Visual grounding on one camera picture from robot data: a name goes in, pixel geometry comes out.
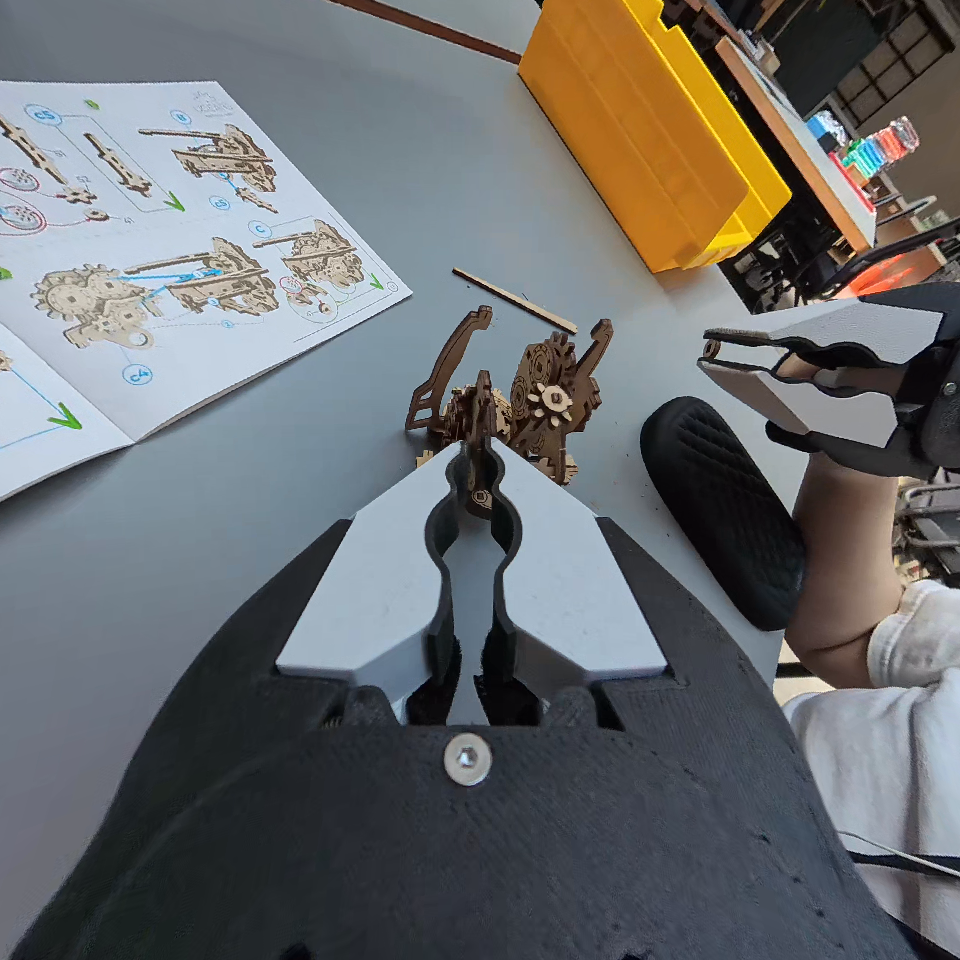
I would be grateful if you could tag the person's right forearm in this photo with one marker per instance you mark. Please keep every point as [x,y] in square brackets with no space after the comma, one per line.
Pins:
[840,562]

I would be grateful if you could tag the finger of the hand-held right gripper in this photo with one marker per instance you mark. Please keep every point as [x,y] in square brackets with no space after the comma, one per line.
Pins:
[847,330]
[825,412]

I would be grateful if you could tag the white assembly instruction booklet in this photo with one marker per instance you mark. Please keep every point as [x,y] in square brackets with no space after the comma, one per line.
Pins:
[187,360]

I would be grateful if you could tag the yellow plastic bin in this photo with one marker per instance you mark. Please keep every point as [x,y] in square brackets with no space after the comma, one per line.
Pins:
[637,135]

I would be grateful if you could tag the person's right hand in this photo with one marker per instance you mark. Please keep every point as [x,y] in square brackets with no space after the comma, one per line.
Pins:
[799,367]

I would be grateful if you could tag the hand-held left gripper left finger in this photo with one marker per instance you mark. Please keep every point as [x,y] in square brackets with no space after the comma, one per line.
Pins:
[375,600]

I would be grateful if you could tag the grey desk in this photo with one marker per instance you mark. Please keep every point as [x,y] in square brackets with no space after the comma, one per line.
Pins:
[337,187]

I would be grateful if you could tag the brown-edged grey table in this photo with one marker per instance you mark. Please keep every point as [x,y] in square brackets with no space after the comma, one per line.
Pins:
[465,19]

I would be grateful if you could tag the long white worktable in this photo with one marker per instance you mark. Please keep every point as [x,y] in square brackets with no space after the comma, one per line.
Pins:
[795,142]

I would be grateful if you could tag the thin wooden stick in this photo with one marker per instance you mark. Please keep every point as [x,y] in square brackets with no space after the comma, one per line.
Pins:
[517,301]

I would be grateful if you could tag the wooden gear mechanism model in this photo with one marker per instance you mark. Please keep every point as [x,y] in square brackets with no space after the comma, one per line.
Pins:
[547,405]

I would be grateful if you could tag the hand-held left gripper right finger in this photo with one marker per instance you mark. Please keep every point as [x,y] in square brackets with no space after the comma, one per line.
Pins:
[577,600]

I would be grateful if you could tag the person's white shirt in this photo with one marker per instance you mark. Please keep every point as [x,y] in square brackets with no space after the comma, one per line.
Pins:
[885,750]

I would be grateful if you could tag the colourful plastic containers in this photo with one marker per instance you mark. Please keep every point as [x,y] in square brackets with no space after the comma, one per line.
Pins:
[877,146]

